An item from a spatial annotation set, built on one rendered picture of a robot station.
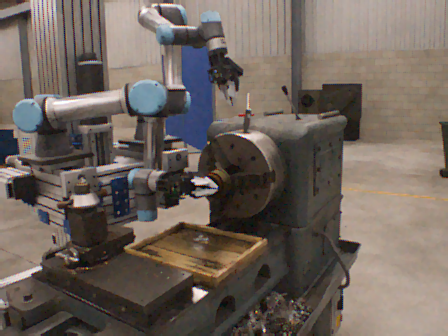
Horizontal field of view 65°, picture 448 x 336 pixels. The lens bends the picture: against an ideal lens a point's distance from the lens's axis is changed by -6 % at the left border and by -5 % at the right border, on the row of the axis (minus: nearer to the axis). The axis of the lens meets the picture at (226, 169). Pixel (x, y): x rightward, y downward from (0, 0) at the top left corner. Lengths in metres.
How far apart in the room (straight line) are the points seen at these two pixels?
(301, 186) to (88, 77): 1.01
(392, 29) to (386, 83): 1.47
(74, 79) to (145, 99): 0.59
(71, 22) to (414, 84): 10.11
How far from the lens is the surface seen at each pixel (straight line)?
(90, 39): 1.85
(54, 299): 1.02
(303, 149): 1.38
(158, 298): 0.83
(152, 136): 1.43
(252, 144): 1.28
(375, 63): 11.32
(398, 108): 11.23
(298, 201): 1.42
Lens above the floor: 1.39
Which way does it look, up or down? 12 degrees down
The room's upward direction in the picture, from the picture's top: 1 degrees counter-clockwise
